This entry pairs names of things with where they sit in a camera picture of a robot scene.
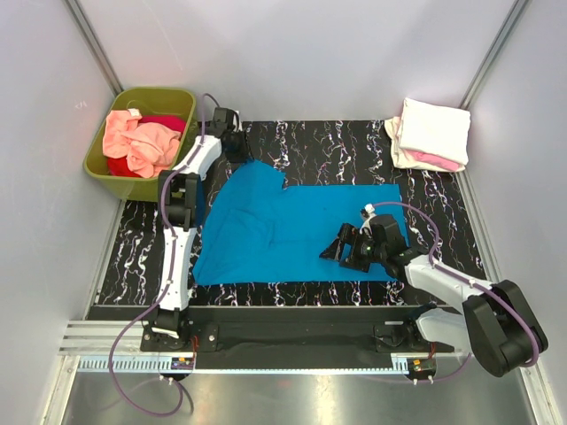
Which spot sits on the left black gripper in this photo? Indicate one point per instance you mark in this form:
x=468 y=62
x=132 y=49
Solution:
x=244 y=154

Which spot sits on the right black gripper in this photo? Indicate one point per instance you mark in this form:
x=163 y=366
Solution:
x=346 y=235

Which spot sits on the blue t shirt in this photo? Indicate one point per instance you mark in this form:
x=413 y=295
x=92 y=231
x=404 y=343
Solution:
x=260 y=231

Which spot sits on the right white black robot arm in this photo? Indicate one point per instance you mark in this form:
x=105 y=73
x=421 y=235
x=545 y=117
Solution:
x=491 y=320

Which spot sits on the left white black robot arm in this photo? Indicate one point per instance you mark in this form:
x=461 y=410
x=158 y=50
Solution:
x=182 y=212

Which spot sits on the salmon pink t shirt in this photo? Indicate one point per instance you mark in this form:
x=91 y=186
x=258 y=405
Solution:
x=137 y=144

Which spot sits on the olive green plastic bin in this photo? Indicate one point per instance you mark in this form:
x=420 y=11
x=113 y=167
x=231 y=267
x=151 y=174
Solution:
x=146 y=131

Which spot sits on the cream folded t shirt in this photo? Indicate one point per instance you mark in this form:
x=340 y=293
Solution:
x=391 y=127

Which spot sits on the red t shirt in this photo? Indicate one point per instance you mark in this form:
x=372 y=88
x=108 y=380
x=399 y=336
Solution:
x=166 y=121

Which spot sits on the pink folded t shirt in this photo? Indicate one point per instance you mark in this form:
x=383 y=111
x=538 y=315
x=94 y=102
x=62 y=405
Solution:
x=427 y=161

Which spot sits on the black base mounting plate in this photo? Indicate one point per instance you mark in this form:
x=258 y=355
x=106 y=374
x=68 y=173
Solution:
x=296 y=332

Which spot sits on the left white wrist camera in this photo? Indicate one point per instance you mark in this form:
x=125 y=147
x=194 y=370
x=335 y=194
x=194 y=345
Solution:
x=237 y=122

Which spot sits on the aluminium cable duct rail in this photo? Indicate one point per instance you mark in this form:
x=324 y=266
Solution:
x=376 y=364

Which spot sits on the left aluminium frame post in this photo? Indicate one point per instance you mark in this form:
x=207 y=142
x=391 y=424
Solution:
x=96 y=48

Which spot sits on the aluminium frame post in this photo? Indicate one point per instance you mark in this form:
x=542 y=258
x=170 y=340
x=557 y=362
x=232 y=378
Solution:
x=96 y=48
x=497 y=46

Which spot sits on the right aluminium frame post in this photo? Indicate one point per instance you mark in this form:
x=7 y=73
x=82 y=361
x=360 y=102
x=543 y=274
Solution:
x=497 y=46

